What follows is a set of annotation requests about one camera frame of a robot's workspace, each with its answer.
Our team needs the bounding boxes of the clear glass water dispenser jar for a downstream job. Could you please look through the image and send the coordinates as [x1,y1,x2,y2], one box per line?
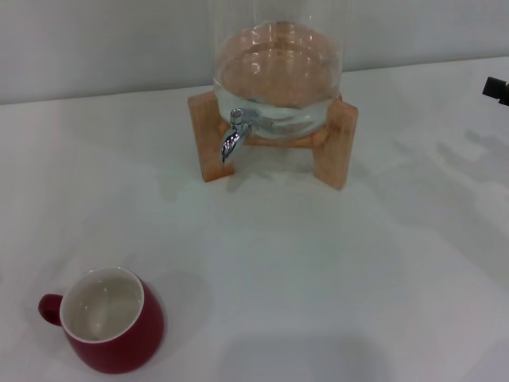
[210,0,344,142]

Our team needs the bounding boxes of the red ceramic cup white inside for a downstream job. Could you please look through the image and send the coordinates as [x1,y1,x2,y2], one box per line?
[37,267,166,374]

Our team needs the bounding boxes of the chrome faucet tap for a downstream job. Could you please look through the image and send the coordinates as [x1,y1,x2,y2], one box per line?
[220,107,254,163]

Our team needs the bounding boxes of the light wooden dispenser stand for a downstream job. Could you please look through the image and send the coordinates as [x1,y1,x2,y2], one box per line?
[188,90,357,192]

